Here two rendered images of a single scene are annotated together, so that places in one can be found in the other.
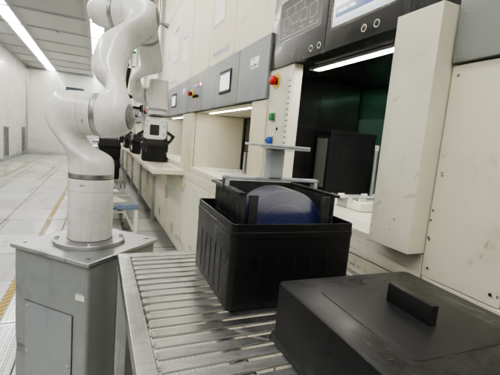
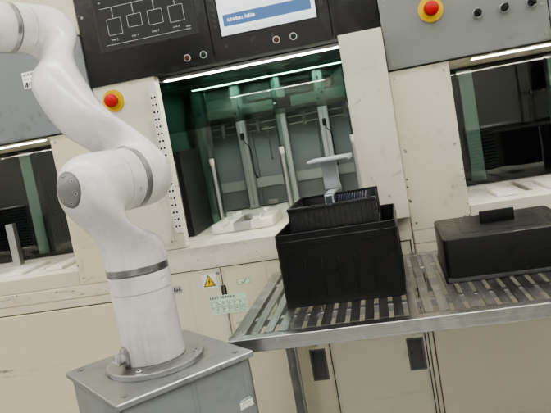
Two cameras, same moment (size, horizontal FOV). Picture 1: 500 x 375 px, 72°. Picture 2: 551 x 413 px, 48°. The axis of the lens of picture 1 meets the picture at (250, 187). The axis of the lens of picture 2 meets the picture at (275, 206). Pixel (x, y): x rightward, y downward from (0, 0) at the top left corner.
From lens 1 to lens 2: 129 cm
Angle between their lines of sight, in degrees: 56
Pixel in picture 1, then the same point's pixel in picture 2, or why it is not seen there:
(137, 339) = (436, 315)
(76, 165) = (150, 252)
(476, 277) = (453, 210)
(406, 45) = (354, 58)
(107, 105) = (160, 160)
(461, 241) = (435, 191)
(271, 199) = not seen: hidden behind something
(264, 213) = not seen: hidden behind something
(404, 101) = (367, 102)
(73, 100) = (123, 163)
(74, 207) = (160, 313)
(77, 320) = not seen: outside the picture
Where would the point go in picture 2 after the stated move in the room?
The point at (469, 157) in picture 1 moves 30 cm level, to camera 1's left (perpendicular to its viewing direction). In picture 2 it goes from (422, 133) to (380, 144)
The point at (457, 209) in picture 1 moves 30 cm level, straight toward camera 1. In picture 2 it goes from (425, 171) to (505, 168)
